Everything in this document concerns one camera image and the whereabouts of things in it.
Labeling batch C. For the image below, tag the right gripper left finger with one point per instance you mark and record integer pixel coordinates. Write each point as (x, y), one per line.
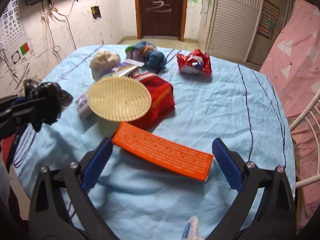
(49, 217)

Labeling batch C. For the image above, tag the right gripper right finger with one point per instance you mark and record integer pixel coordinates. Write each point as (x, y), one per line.
(276, 215)

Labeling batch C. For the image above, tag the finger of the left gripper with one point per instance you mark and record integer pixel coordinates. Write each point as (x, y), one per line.
(21, 111)

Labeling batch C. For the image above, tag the purple white small box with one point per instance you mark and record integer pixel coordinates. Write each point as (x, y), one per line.
(82, 106)

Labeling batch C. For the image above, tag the cream paper wad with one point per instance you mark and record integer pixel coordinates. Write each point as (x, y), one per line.
(102, 63)

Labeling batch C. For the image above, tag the orange printed box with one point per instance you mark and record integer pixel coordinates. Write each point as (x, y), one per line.
(169, 155)

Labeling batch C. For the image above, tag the blue yarn ball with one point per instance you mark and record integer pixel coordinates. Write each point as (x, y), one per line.
(155, 60)

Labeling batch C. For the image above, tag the red snack bag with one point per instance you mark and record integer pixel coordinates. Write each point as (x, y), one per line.
(194, 63)

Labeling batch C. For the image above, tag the right gloved hand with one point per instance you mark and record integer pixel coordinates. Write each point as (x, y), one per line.
(191, 230)

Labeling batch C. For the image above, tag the white metal chair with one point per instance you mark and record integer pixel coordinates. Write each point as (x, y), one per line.
(305, 133)

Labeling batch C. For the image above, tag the eye test chart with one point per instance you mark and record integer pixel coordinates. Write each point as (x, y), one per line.
(14, 35)

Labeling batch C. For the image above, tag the cream woven basket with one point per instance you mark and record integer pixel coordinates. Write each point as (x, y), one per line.
(119, 99)

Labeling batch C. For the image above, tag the light blue striped tablecloth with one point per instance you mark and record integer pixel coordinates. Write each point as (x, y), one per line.
(139, 200)

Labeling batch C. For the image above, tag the red knitted cloth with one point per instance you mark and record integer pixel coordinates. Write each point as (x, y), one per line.
(162, 100)

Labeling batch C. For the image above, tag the pink tree-print bed curtain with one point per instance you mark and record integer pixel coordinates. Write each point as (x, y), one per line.
(293, 61)

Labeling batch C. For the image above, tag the dark brown wooden door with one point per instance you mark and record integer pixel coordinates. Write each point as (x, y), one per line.
(161, 18)

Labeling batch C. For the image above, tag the white slatted wardrobe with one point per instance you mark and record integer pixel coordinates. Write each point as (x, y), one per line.
(228, 29)

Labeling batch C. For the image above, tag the colourful wall chart poster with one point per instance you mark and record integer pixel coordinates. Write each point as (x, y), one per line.
(268, 20)

